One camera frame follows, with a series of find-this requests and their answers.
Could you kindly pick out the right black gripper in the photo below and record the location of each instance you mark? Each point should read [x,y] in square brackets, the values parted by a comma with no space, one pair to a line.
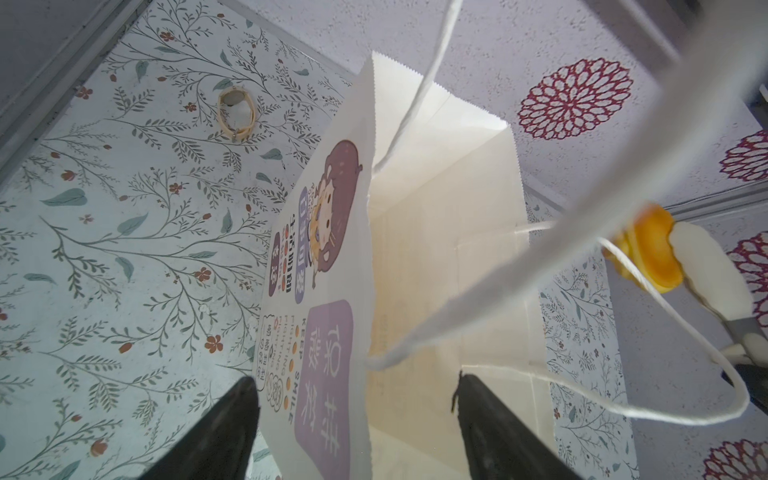
[756,381]

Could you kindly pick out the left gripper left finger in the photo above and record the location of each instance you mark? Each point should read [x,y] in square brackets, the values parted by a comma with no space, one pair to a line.
[219,445]

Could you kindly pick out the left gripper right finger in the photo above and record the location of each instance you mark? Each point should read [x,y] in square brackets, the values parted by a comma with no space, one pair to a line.
[497,443]

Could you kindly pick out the white paper bag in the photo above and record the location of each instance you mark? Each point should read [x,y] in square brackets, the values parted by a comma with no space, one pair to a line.
[400,264]

